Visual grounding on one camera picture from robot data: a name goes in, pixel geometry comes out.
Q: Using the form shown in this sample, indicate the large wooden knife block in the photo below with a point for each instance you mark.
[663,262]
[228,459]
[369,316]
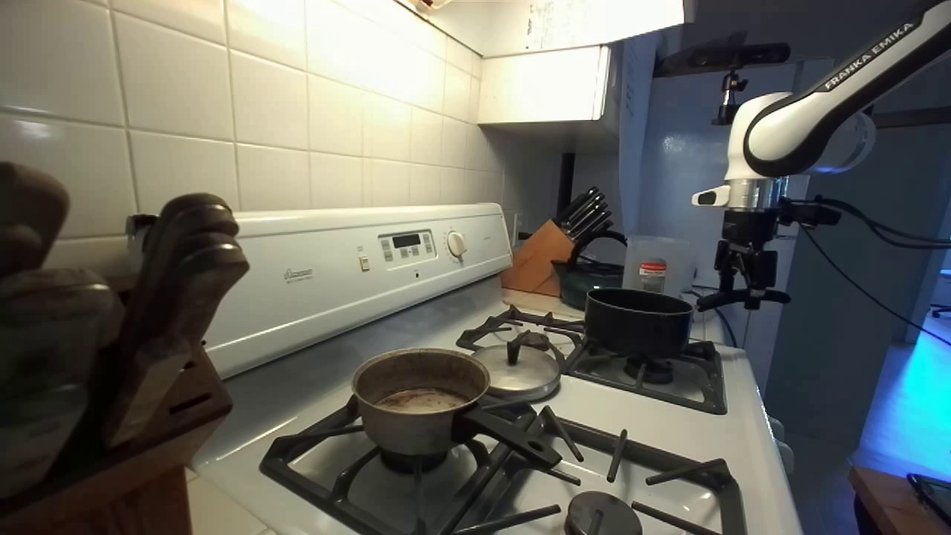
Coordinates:
[149,465]

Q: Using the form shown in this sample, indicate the white gas stove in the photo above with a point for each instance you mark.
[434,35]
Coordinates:
[329,268]

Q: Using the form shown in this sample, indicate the stove digital display panel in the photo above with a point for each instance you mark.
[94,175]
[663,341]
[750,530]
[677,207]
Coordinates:
[405,245]

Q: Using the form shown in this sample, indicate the black cast iron stove grate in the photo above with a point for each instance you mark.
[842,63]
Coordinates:
[684,478]
[486,328]
[307,450]
[684,381]

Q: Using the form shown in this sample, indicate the black bracket mount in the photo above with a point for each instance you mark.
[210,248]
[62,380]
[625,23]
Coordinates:
[732,86]

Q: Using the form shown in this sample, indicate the silver lid with black knob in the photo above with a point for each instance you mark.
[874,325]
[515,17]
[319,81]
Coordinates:
[521,377]

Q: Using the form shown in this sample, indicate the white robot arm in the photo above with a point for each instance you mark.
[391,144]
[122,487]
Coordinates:
[791,129]

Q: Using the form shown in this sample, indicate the wooden side table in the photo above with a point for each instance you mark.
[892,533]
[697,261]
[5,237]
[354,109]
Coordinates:
[888,506]

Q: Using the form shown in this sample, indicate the translucent plastic pitcher red label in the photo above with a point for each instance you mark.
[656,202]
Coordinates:
[662,261]

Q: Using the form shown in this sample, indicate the white stove timer knob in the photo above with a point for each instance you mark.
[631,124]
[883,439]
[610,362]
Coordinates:
[455,245]

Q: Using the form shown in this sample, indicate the white wall cabinet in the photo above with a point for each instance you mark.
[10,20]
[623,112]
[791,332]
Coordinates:
[546,92]

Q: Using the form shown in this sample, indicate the small wooden knife block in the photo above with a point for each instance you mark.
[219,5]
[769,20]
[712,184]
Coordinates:
[537,262]

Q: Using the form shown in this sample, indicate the white range hood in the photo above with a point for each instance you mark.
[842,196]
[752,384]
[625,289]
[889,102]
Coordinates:
[555,25]

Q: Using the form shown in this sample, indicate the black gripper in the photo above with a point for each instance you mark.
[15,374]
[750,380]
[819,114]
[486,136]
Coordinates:
[750,227]

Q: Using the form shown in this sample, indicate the steel saucepan with brown contents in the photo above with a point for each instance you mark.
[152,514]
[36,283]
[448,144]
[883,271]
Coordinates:
[418,418]

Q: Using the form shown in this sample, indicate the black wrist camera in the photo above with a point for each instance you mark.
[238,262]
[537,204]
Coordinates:
[807,212]

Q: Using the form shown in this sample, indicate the dark round burner cap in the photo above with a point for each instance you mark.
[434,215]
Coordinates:
[598,517]

